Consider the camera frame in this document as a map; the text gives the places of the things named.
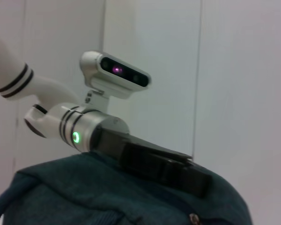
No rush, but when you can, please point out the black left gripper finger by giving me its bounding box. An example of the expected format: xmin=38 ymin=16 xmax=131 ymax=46
xmin=163 ymin=160 xmax=213 ymax=199

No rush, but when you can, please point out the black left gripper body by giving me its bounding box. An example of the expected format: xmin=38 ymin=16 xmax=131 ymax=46
xmin=90 ymin=127 xmax=194 ymax=186

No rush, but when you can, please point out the dark teal zip bag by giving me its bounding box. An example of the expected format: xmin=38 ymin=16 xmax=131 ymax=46
xmin=0 ymin=152 xmax=253 ymax=225

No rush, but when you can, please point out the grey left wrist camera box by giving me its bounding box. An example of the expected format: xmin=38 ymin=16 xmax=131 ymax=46
xmin=79 ymin=51 xmax=152 ymax=111

